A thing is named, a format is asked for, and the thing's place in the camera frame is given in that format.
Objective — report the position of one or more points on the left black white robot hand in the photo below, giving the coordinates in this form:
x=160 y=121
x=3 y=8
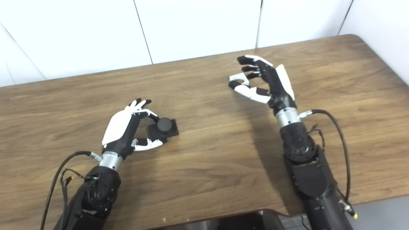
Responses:
x=118 y=127

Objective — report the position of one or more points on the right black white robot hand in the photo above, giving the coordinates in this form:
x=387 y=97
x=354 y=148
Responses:
x=278 y=86

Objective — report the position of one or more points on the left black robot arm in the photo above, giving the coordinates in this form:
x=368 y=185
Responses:
x=96 y=195

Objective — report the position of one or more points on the black peg with square base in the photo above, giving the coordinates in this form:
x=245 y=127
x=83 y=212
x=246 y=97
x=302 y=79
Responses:
x=164 y=126

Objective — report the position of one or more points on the white square piece with hole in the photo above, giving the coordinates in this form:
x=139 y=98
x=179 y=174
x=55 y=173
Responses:
x=242 y=76

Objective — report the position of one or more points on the black robot torso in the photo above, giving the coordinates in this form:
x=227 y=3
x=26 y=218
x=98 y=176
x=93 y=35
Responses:
x=249 y=222

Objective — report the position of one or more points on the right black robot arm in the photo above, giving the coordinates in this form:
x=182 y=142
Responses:
x=310 y=175

